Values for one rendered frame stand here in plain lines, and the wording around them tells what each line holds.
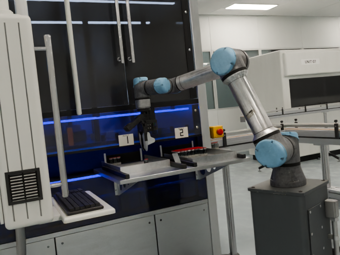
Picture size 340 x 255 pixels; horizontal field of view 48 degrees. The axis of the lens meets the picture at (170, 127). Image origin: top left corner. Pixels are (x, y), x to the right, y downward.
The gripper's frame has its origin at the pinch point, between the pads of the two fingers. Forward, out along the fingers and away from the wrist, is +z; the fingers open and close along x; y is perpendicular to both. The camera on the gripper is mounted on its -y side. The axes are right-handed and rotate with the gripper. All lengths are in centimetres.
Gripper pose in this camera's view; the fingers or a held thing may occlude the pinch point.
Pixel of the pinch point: (143, 148)
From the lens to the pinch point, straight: 190.6
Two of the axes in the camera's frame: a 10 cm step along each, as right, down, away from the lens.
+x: -4.2, 0.1, 9.1
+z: 1.1, 9.9, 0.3
